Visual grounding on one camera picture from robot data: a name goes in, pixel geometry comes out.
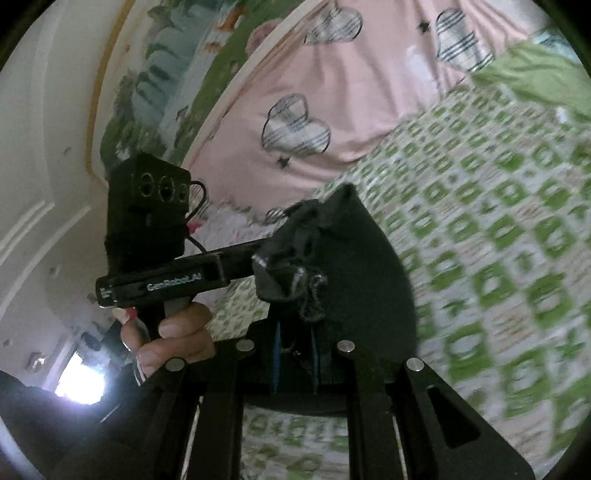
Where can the landscape wall painting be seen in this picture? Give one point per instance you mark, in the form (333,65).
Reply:
(165,67)

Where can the plain green blanket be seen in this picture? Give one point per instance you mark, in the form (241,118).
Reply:
(533,72)

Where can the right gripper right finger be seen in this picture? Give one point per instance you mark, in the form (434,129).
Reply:
(405,422)

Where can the black camera box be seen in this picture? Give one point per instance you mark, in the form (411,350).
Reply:
(148,200)

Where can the person's left hand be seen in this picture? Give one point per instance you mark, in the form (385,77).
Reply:
(182,335)

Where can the black pants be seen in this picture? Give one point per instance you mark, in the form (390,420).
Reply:
(329,274)

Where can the pink heart print quilt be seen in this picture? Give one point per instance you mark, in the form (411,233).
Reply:
(332,86)

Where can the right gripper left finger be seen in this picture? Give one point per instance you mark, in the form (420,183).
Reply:
(184,422)

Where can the floral ruffled pillow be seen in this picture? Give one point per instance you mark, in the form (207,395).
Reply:
(220,226)

